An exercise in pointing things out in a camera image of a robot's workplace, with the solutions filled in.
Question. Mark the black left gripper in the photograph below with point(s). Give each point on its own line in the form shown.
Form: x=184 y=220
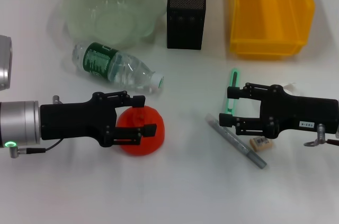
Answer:
x=74 y=120

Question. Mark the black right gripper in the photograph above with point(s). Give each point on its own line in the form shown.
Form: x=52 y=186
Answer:
x=302 y=112

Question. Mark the green utility knife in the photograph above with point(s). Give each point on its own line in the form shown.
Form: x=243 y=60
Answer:
x=233 y=75

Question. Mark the red orange fruit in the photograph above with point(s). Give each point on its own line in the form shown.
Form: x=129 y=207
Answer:
x=148 y=147

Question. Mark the grey marker pen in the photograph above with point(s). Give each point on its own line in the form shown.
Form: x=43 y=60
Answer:
x=246 y=150

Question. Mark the beige eraser with barcode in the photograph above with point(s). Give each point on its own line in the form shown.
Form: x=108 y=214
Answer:
x=260 y=145

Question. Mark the white paper ball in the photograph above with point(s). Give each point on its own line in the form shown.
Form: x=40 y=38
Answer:
x=291 y=87

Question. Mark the clear bottle green label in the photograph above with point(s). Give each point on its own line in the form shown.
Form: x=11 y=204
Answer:
x=95 y=59

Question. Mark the translucent wavy fruit plate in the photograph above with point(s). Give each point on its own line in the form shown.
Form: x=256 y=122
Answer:
x=111 y=22

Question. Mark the black mesh pen holder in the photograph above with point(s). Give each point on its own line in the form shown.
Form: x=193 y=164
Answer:
x=185 y=17

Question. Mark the yellow plastic bin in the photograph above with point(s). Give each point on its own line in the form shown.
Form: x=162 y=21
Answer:
x=270 y=22

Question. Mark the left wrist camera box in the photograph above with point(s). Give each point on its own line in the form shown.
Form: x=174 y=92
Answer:
x=5 y=62

